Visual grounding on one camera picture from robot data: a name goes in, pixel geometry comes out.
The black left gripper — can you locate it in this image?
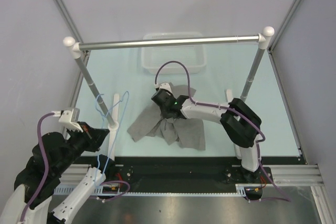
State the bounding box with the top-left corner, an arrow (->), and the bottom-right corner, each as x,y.
54,120 -> 110,174

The grey t shirt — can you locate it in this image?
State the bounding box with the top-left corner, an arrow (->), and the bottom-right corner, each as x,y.
127,83 -> 206,152

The light blue plastic hanger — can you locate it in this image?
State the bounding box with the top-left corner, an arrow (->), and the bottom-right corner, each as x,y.
101,91 -> 130,179

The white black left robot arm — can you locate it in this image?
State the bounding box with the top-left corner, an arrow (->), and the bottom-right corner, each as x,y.
14,122 -> 116,223

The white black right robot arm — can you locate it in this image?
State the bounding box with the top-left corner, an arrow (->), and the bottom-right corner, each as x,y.
151,88 -> 266,183

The white perforated plastic basket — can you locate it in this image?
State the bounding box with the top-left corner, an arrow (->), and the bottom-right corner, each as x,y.
141,31 -> 207,75

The silver clothes rack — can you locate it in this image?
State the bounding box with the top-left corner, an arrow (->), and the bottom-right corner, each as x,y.
63,26 -> 275,125

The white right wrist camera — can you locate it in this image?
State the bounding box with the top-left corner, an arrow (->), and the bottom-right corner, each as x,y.
154,82 -> 172,93

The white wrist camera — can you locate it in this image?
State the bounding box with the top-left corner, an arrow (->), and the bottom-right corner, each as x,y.
154,82 -> 172,93
52,108 -> 83,132

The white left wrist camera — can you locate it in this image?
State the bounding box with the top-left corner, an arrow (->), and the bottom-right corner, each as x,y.
52,108 -> 83,132

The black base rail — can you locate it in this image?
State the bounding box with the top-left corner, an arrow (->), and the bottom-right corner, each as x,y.
85,157 -> 272,195

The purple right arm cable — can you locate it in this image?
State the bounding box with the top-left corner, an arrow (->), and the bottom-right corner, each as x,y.
154,60 -> 291,202

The white slotted cable duct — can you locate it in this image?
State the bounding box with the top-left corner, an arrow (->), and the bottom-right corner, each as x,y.
54,184 -> 261,197

